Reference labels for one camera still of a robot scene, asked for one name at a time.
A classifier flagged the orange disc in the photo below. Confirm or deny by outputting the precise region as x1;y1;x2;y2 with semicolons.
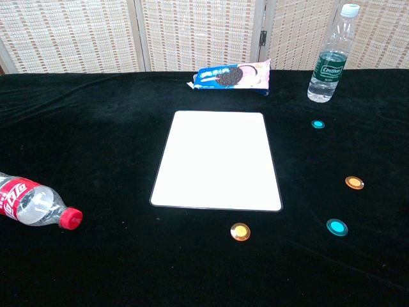
229;222;252;242
344;175;365;191

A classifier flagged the white rectangular board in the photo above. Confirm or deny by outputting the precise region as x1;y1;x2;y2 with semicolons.
149;110;284;212

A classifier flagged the blue pink cookie pack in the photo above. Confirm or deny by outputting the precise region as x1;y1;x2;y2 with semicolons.
186;58;272;97

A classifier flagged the black velvet tablecloth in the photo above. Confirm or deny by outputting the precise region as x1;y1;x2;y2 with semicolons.
0;67;409;307

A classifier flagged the woven bamboo folding screen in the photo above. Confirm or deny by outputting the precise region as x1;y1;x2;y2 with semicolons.
0;0;409;75

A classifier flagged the green label water bottle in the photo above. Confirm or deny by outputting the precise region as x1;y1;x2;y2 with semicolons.
307;3;360;104

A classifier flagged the red label cola bottle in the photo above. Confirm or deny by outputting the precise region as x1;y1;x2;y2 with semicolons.
0;171;84;231

